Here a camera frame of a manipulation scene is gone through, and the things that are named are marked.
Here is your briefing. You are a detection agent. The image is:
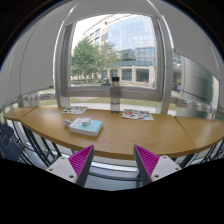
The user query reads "white power strip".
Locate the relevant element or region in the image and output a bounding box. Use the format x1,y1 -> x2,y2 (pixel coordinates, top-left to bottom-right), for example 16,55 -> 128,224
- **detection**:
69,118 -> 103,137

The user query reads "clear water bottle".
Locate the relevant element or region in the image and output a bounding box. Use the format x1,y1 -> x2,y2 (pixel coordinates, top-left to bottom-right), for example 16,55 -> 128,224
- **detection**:
110,77 -> 120,113

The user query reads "grey window frame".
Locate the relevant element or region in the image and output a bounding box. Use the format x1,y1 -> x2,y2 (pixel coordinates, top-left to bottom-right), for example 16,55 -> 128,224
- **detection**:
55,13 -> 172,114

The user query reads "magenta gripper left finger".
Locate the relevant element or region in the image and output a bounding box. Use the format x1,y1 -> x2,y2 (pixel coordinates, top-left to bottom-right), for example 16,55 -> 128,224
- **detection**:
45,144 -> 95,188

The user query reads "colourful leaflet left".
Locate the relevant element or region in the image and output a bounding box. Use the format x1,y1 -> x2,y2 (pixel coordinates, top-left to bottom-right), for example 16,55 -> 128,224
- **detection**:
62,106 -> 87,115

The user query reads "colourful leaflet right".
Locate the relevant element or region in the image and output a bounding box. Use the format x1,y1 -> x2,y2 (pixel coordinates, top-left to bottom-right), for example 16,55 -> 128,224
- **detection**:
122,109 -> 153,120

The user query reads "white charger plug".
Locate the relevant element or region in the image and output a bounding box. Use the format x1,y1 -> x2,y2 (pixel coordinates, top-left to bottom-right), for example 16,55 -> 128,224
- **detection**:
82,118 -> 91,126

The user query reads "wooden left table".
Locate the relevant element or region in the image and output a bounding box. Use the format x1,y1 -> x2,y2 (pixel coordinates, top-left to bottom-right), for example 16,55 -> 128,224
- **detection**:
4,106 -> 36,121

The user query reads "blue chair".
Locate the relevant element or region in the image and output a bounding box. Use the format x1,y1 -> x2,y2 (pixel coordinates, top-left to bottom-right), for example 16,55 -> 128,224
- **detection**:
0,122 -> 21,161

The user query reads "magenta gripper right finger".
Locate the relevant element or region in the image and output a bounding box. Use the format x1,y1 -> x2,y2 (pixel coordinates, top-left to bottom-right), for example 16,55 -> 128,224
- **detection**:
133,143 -> 183,187

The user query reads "wooden right table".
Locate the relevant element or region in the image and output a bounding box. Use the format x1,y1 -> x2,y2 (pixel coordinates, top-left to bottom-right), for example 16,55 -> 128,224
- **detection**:
175,116 -> 224,153

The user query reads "wooden centre table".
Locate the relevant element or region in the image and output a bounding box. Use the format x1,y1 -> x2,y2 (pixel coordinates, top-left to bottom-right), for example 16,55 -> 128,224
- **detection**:
20,107 -> 196,160

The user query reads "colourful leaflet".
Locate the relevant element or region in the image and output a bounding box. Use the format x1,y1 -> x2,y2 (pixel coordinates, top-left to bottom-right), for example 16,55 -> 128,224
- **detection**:
122,109 -> 153,120
62,106 -> 87,115

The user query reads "wooden table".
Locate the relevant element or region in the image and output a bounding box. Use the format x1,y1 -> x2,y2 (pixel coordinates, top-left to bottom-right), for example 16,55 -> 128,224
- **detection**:
4,106 -> 36,121
20,107 -> 196,160
175,116 -> 224,153

